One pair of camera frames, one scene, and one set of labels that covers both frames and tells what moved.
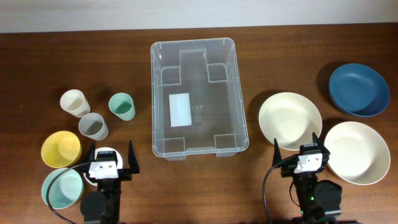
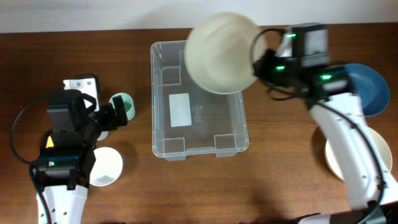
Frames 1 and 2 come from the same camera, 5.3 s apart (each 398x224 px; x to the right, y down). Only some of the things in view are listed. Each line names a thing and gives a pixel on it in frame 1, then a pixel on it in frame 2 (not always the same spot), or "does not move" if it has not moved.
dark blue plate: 359,89 does not move
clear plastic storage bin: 198,106 does not move
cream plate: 291,119 -> 218,55
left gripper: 125,173 -> 112,122
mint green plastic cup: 122,105 does not move
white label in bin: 180,110 does not move
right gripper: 288,169 -> 263,66
